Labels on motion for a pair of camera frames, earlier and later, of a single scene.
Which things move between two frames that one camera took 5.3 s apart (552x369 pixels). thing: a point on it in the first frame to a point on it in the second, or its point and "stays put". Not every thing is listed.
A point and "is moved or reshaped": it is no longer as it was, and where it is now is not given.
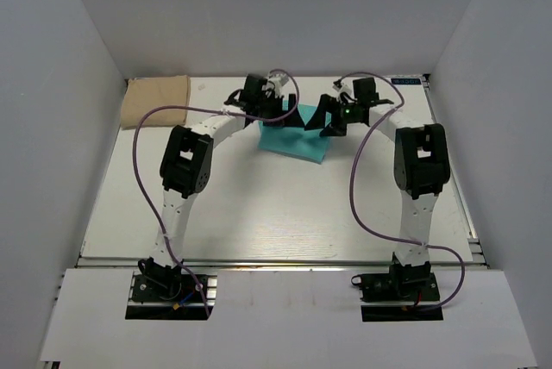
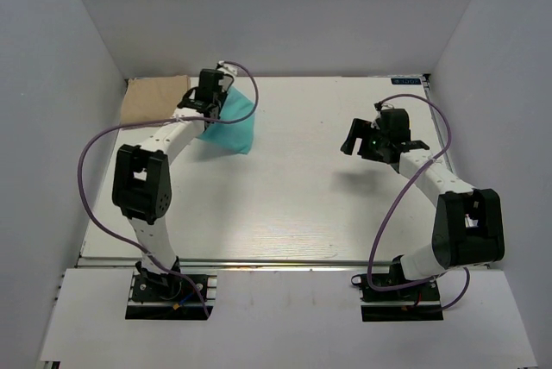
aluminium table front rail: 278,263 stays put
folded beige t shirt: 141,94 stays put
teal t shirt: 296,140 is moved or reshaped
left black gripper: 293,121 to 222,96
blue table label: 406,81 stays put
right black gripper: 318,121 to 359,129
